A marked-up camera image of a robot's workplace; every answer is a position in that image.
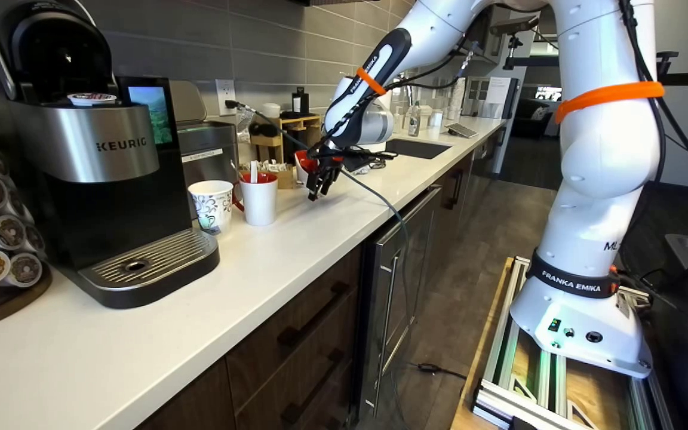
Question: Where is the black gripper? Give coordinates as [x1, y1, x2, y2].
[303, 136, 354, 202]

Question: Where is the white mug red inside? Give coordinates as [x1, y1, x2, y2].
[236, 169, 281, 230]

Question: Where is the patterned paper cup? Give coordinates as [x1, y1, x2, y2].
[187, 179, 236, 234]

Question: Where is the K-cup carousel rack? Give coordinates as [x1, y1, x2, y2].
[0, 73, 54, 336]

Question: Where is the wooden countertop organizer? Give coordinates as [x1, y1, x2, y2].
[247, 111, 326, 167]

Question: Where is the black bottle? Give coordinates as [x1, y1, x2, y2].
[289, 83, 311, 120]

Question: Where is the dark countertop sink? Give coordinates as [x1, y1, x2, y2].
[384, 136, 453, 161]

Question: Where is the clear glass bottle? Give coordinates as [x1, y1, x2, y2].
[403, 81, 426, 138]

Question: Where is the stainless steel dishwasher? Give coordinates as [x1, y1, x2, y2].
[358, 187, 446, 425]

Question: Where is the wooden base cabinet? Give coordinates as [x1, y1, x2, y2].
[139, 150, 513, 430]

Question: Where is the black silver Keurig coffee machine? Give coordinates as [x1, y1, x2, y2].
[0, 0, 223, 311]

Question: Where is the white red-rimmed pod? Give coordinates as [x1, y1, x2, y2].
[66, 90, 119, 110]

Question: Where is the black cart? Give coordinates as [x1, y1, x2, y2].
[646, 187, 688, 430]

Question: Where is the thin blue cable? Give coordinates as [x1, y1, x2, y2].
[223, 98, 407, 222]

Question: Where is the short orange arm strap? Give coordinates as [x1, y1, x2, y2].
[354, 66, 389, 99]

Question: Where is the white wall outlet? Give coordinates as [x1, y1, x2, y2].
[213, 75, 238, 115]

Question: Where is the black floor cable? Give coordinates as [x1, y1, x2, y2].
[416, 360, 471, 381]

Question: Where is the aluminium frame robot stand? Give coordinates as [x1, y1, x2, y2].
[450, 253, 677, 430]

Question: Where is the wide orange arm strap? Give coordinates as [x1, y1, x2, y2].
[551, 79, 670, 127]

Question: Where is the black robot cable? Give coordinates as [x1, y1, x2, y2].
[610, 0, 688, 276]

